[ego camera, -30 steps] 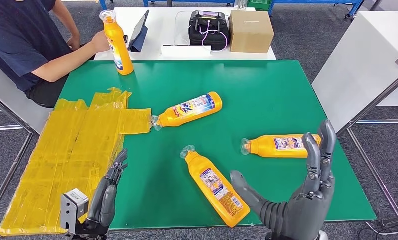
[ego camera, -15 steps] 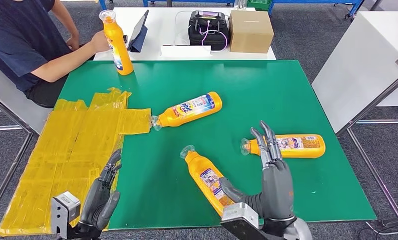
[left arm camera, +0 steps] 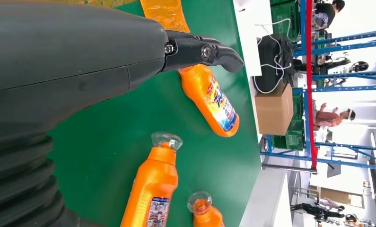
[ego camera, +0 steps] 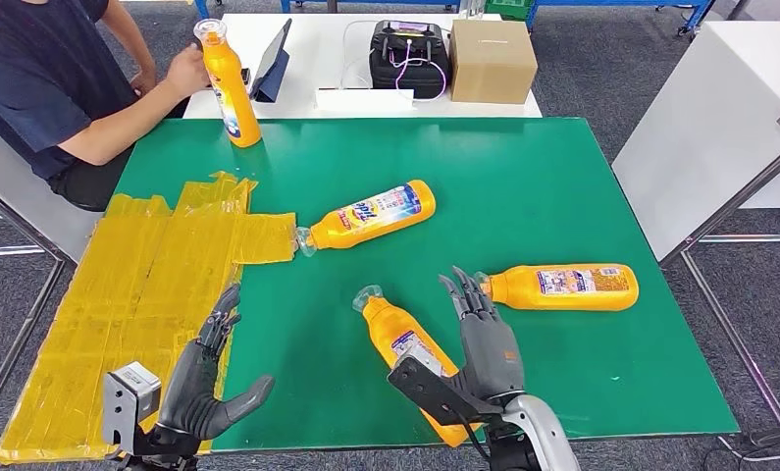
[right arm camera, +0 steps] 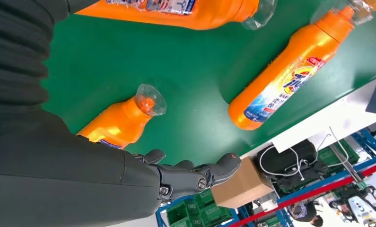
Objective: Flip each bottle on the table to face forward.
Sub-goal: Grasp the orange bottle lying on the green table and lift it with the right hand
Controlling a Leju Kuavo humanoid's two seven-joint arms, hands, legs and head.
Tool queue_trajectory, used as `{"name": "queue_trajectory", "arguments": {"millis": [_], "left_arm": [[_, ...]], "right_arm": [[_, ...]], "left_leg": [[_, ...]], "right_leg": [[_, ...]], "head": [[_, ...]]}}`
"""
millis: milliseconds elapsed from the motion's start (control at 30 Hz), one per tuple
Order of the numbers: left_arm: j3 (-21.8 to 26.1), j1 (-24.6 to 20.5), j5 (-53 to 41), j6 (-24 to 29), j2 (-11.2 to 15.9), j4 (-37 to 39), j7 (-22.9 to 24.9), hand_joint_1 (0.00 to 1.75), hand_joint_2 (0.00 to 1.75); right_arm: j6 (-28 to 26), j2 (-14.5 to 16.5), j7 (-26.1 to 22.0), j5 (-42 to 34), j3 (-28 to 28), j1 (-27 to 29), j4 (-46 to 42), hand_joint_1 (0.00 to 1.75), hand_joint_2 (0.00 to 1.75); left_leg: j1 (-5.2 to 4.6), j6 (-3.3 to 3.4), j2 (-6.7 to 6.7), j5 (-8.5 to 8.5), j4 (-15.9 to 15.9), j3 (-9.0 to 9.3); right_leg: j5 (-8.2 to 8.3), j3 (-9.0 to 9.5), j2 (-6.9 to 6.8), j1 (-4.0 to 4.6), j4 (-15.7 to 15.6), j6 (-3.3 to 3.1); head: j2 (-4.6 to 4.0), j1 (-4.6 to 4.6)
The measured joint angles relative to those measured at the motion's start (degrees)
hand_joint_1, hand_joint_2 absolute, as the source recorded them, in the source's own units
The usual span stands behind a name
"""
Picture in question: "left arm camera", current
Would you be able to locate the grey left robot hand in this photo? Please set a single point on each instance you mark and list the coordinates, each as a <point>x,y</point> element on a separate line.
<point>65,56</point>

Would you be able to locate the green table mat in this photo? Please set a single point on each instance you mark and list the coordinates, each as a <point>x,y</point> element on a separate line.
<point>112,141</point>

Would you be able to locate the brown cardboard box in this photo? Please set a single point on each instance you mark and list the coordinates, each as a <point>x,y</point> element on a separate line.
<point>274,109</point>

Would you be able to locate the green plastic crate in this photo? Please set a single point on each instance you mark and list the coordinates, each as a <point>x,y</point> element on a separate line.
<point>292,137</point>
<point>285,15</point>

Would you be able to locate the blue metal rack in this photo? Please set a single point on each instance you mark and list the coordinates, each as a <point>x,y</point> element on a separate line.
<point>302,109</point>

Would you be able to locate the white side table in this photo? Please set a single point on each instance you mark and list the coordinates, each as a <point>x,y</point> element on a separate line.
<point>263,200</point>

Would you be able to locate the red pole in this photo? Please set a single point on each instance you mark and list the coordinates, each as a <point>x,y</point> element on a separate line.
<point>310,78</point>

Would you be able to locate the person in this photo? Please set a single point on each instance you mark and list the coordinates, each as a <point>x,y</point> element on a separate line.
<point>324,12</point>
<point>327,118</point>

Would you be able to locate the steel frame rail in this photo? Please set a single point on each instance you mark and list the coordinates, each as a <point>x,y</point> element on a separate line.
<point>288,168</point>

